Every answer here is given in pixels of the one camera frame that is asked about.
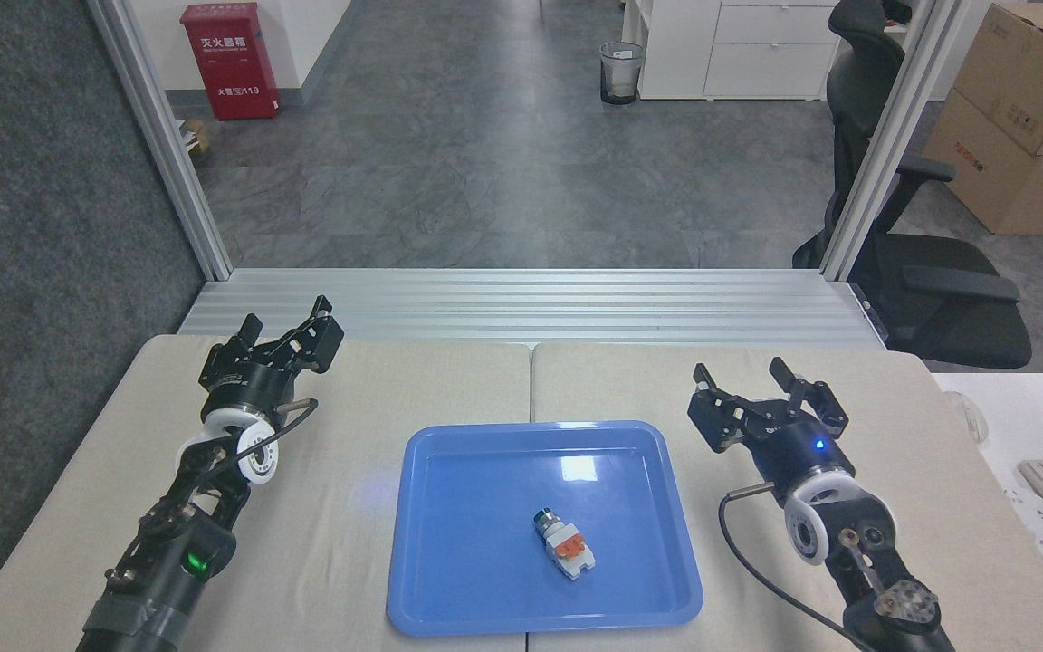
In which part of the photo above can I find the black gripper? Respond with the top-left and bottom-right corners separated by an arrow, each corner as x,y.
687,356 -> 856,504
199,295 -> 346,423

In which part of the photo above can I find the white orange switch part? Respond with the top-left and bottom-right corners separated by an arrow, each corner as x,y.
532,508 -> 598,581

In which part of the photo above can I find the blue plastic tray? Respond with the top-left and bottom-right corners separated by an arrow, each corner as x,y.
386,420 -> 703,637

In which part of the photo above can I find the white computer mouse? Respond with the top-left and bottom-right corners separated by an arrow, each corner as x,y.
942,390 -> 990,444

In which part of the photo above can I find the black office chair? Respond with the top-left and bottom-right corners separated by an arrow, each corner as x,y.
792,0 -> 1033,371

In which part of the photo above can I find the small brown carton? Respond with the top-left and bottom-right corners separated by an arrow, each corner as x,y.
175,119 -> 213,160

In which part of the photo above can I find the red fire extinguisher box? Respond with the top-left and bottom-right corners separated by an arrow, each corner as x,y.
180,3 -> 282,122

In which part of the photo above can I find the white power strip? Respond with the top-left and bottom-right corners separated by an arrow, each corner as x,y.
997,484 -> 1043,569

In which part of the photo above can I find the closed brown cardboard box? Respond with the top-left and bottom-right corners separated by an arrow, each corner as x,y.
923,90 -> 1043,237

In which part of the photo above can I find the white drawer cabinet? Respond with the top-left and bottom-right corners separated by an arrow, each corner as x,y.
621,0 -> 841,101

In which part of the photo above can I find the grey mesh trash bin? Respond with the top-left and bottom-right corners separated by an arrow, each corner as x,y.
598,42 -> 646,107

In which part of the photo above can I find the silver aluminium post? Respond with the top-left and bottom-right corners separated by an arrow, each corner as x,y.
87,0 -> 234,281
819,0 -> 976,281

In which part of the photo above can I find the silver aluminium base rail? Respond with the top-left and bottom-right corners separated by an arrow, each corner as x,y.
178,267 -> 890,352

